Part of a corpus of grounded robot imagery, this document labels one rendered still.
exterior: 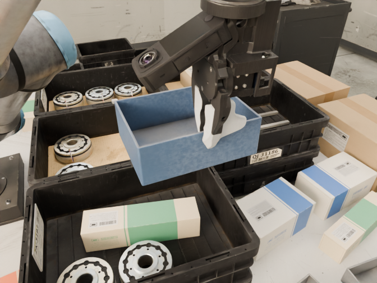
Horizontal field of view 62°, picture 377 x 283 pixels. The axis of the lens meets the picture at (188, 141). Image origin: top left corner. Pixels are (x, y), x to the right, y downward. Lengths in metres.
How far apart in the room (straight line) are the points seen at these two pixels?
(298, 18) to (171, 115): 1.85
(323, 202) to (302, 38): 1.67
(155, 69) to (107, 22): 3.67
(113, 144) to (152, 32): 3.27
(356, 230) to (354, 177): 0.17
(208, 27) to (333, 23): 2.27
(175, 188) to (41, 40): 0.45
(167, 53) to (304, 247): 0.68
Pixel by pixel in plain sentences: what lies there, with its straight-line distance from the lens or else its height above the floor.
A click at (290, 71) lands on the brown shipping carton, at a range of 1.42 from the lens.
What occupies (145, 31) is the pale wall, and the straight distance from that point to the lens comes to 4.14.
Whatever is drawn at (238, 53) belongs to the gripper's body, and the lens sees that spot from 0.39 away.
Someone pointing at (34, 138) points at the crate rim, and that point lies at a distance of 0.89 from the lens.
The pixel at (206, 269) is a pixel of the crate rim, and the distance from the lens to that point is 0.56.
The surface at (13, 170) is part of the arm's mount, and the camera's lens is 1.11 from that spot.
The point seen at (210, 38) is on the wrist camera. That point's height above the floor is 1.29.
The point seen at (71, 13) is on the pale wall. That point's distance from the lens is 3.94.
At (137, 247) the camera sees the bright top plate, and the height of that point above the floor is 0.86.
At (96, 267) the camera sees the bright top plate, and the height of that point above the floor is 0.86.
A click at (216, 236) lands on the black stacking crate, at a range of 0.71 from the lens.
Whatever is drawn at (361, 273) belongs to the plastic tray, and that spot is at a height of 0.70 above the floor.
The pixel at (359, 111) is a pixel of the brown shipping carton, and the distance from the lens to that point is 1.20.
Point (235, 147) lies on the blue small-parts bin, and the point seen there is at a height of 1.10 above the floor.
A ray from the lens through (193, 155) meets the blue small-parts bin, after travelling 0.47.
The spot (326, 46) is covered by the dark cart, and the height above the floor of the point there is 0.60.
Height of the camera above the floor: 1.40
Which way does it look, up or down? 36 degrees down
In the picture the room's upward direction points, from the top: straight up
